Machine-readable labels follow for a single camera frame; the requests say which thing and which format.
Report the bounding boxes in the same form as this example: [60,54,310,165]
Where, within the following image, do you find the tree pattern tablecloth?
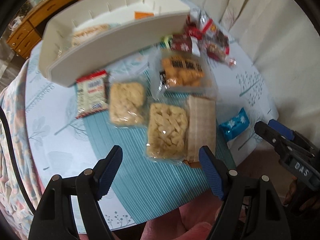
[25,39,279,230]

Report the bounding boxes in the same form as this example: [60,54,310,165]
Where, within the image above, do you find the black cable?
[0,106,37,215]

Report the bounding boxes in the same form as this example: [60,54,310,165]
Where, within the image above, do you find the dark red snack packet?
[168,34,201,57]

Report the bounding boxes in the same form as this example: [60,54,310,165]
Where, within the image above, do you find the pale rice cracker pack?
[109,82,145,126]
[146,103,188,162]

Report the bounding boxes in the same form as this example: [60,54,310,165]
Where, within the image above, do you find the clear peanut brittle packet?
[205,42,236,67]

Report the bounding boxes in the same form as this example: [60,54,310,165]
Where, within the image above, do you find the wooden desk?
[7,0,80,60]

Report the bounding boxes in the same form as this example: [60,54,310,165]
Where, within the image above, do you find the floral blanket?
[1,62,42,239]

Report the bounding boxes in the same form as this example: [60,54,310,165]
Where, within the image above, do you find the beige wafer packet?
[186,96,216,164]

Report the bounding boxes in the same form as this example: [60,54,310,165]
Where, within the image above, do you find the orange oat bar packet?
[135,11,154,20]

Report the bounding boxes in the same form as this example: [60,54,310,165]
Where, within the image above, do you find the clear fried noodle snack pack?
[148,48,218,99]

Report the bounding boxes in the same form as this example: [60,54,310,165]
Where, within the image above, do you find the red white snack packet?
[76,70,108,119]

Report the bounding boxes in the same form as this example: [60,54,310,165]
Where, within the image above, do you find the white plastic organizer bin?
[39,0,190,87]

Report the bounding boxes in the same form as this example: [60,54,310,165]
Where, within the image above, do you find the cream floral curtain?
[190,0,319,144]

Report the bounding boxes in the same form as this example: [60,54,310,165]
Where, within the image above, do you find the blue snack packet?
[219,108,249,142]

